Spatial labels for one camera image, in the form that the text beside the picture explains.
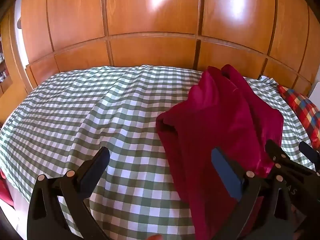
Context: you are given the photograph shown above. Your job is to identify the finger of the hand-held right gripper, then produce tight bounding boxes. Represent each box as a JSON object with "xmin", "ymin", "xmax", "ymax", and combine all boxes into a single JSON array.
[
  {"xmin": 265, "ymin": 140, "xmax": 320, "ymax": 205},
  {"xmin": 299, "ymin": 141, "xmax": 320, "ymax": 167}
]

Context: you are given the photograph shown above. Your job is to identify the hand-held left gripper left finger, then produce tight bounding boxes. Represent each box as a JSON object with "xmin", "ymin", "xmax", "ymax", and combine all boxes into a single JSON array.
[{"xmin": 27, "ymin": 147, "xmax": 111, "ymax": 240}]

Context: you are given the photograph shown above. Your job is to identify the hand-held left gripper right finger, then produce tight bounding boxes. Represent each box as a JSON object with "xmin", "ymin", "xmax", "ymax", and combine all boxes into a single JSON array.
[{"xmin": 211, "ymin": 147, "xmax": 297, "ymax": 240}]

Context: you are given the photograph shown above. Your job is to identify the crimson knit garment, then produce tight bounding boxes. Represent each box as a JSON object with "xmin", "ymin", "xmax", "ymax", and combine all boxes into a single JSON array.
[{"xmin": 155, "ymin": 64, "xmax": 284, "ymax": 240}]

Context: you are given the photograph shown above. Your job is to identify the red plaid pillow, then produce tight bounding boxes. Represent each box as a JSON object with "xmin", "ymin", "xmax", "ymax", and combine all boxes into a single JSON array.
[{"xmin": 277, "ymin": 85, "xmax": 320, "ymax": 150}]

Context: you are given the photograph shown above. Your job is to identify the green checked bed sheet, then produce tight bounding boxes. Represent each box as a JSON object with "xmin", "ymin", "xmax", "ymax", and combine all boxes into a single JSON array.
[{"xmin": 0, "ymin": 65, "xmax": 316, "ymax": 240}]

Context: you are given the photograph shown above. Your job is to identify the white furniture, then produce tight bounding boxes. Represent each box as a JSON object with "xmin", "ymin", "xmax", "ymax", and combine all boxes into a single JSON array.
[{"xmin": 309, "ymin": 81, "xmax": 320, "ymax": 101}]

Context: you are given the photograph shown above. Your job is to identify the white mattress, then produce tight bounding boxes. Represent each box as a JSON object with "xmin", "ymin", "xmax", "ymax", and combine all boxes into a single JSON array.
[{"xmin": 10, "ymin": 186, "xmax": 34, "ymax": 220}]

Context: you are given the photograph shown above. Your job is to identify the dark red fabric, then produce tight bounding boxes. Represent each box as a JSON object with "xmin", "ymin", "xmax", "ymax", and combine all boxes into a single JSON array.
[{"xmin": 0, "ymin": 169, "xmax": 13, "ymax": 207}]

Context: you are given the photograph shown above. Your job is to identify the wooden shelf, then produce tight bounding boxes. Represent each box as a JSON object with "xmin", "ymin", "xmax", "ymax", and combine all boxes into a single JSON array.
[{"xmin": 0, "ymin": 36, "xmax": 14, "ymax": 100}]

